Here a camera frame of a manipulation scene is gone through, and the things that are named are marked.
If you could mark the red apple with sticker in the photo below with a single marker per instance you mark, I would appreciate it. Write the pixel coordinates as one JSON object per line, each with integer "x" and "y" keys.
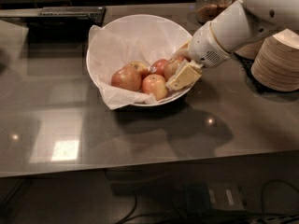
{"x": 158, "y": 67}

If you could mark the red apple front centre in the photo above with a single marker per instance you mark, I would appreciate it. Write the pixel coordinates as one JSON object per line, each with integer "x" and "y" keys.
{"x": 155, "y": 84}

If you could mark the glass jar with cereal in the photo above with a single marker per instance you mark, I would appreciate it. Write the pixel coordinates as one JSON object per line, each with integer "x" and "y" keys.
{"x": 207, "y": 10}

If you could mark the dark box under table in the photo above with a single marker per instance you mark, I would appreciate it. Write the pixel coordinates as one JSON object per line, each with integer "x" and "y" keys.
{"x": 215, "y": 198}

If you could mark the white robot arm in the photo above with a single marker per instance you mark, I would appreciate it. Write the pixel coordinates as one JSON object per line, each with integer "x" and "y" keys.
{"x": 243, "y": 22}

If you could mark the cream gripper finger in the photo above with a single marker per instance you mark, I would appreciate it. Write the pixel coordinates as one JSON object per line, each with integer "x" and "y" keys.
{"x": 186, "y": 74}
{"x": 183, "y": 47}

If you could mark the red apple left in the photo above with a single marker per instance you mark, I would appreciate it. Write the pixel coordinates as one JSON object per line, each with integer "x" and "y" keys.
{"x": 127, "y": 78}

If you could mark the yellow-red apple back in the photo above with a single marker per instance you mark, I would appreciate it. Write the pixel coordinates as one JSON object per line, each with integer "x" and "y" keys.
{"x": 140, "y": 67}

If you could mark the stack of paper bowls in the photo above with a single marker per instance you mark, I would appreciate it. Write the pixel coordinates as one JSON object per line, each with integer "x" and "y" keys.
{"x": 250, "y": 51}
{"x": 277, "y": 64}

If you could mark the rear stack of paper bowls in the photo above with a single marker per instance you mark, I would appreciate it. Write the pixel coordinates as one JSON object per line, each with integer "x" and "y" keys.
{"x": 250, "y": 51}

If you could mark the large red apple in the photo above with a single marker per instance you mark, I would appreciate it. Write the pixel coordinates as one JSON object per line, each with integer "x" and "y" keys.
{"x": 172, "y": 66}

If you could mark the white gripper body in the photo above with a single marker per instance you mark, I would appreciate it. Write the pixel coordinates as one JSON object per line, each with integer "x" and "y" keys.
{"x": 204, "y": 47}

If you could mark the front stack of paper bowls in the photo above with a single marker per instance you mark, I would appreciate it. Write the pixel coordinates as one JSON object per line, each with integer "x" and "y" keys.
{"x": 277, "y": 64}

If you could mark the white bowl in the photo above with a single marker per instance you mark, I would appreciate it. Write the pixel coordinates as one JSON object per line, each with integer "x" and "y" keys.
{"x": 140, "y": 34}

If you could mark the white paper liner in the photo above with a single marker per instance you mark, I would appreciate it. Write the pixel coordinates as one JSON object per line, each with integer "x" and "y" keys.
{"x": 109, "y": 53}

